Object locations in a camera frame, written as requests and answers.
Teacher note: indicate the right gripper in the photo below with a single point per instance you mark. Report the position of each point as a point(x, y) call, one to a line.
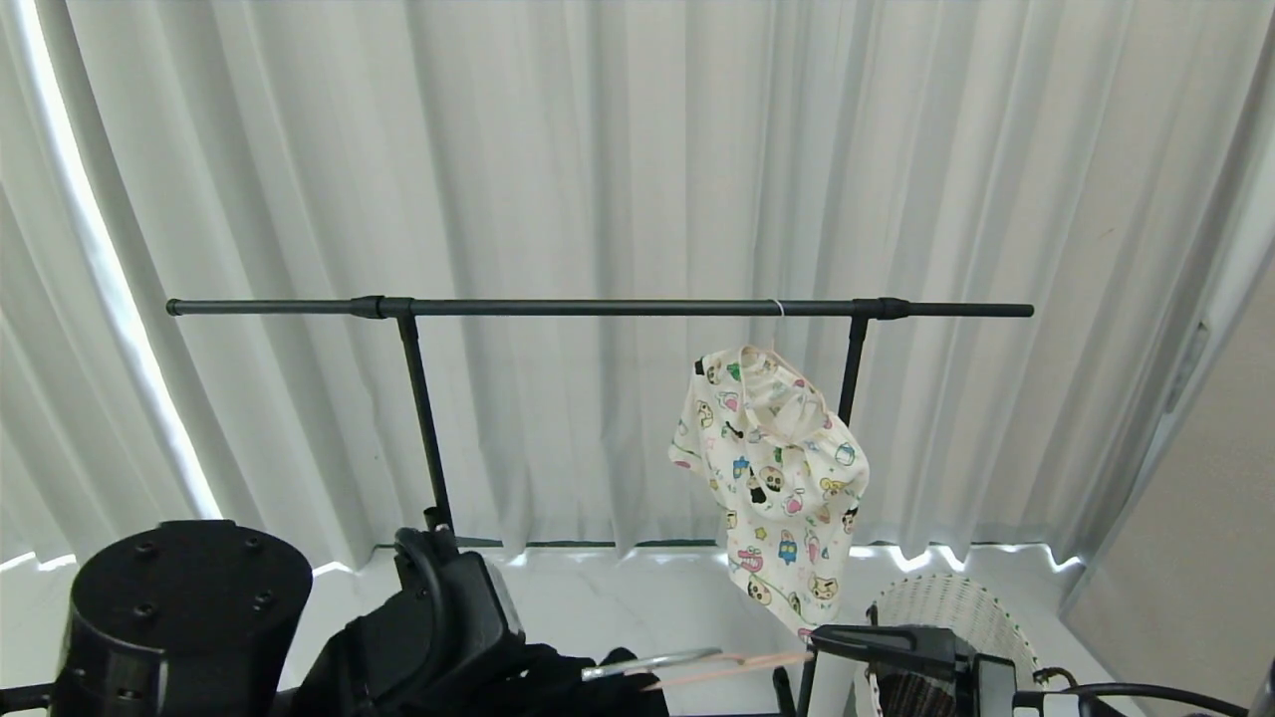
point(991, 692)

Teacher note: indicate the cream printed garment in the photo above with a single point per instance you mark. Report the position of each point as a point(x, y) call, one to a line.
point(787, 478)

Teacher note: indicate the pink clothes hanger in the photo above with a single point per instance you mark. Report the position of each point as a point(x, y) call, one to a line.
point(779, 319)
point(647, 664)

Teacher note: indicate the black garment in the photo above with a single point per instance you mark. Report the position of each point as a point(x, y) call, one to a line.
point(558, 687)

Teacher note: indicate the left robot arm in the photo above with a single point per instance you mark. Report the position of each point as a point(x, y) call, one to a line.
point(179, 617)

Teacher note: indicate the white laundry basket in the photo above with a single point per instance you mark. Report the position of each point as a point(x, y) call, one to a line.
point(946, 607)

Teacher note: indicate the black clothes rack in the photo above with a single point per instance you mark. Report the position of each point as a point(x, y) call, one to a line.
point(598, 308)

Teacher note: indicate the white curtain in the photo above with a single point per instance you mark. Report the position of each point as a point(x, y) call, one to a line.
point(598, 149)

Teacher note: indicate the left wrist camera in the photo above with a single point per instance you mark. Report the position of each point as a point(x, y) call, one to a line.
point(468, 617)

